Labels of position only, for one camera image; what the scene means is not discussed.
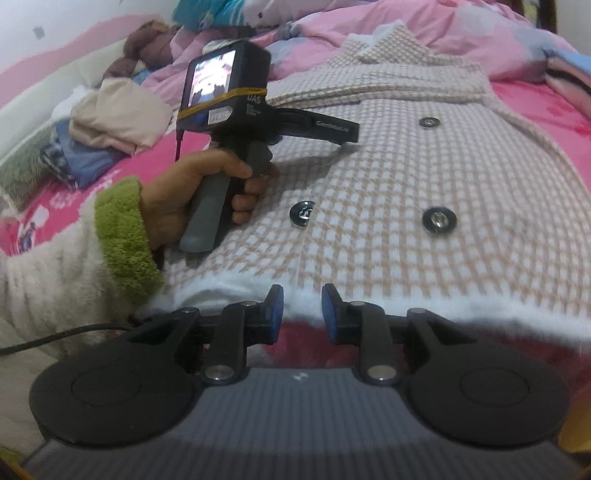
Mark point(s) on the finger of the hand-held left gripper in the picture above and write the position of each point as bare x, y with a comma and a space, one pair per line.
353, 134

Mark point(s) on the white crumpled cloth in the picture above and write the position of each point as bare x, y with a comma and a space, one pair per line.
69, 104

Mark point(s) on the person's left forearm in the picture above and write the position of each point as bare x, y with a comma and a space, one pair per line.
69, 286

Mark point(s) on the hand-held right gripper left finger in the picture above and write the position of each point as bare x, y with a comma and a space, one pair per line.
276, 314

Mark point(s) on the pink floral duvet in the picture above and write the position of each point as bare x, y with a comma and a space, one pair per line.
346, 23

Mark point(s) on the grey pink folded garment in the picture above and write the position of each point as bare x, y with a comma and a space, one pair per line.
572, 83

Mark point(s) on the blue crumpled garment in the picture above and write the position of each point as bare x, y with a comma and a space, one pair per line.
92, 161

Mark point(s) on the stack of folded clothes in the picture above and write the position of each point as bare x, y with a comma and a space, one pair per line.
572, 62

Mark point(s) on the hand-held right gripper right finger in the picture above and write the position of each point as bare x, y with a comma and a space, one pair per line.
328, 314

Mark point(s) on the teal pillow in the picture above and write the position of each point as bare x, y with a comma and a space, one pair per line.
198, 14

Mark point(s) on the brown plush toy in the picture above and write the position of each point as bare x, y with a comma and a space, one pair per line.
147, 44

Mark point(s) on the beige checked coat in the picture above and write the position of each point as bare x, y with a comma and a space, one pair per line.
392, 184

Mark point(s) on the pink white headboard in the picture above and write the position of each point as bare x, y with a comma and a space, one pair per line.
46, 60

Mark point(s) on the person's left hand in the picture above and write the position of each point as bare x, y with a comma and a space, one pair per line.
175, 194

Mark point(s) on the beige crumpled garment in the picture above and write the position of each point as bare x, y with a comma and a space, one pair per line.
120, 110

